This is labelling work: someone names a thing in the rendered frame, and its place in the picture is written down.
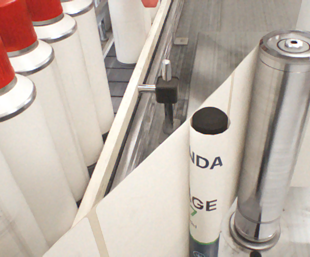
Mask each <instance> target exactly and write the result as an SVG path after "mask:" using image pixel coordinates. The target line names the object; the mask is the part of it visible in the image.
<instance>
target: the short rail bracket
mask: <svg viewBox="0 0 310 257"><path fill-rule="evenodd" d="M155 93H156V102H157V103H160V104H164V110H165V126H166V130H168V131H171V130H173V104H176V103H177V102H178V97H179V77H178V76H174V75H171V61H170V60H169V59H164V60H163V61H162V75H160V76H158V78H157V81H156V85H155Z"/></svg>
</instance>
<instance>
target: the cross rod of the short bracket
mask: <svg viewBox="0 0 310 257"><path fill-rule="evenodd" d="M138 92H139V93H154V94H155V85H151V84H139V85H138Z"/></svg>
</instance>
